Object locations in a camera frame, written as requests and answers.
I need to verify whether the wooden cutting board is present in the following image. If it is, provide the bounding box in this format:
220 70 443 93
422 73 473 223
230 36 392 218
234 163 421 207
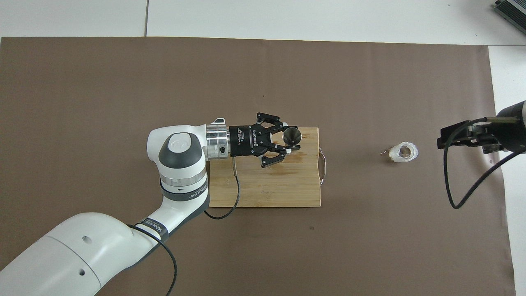
208 127 327 208

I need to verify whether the grey ribbed device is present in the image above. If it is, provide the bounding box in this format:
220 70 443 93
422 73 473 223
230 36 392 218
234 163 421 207
493 0 526 30

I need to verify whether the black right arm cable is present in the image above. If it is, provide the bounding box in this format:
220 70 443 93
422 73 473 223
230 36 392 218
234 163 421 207
443 117 526 209

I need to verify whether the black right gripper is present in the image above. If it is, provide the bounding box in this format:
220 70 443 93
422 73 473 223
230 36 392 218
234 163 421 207
437 102 526 155

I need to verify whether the clear glass cup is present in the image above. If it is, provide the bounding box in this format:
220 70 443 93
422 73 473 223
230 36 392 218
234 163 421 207
390 142 419 163

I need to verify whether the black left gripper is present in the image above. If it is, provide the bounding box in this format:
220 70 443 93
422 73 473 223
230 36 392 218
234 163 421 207
228 112 302 169

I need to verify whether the steel double jigger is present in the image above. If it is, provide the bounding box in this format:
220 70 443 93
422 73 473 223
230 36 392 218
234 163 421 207
281 127 302 150

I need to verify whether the brown paper table mat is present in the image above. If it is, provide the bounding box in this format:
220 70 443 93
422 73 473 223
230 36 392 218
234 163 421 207
0 36 516 296

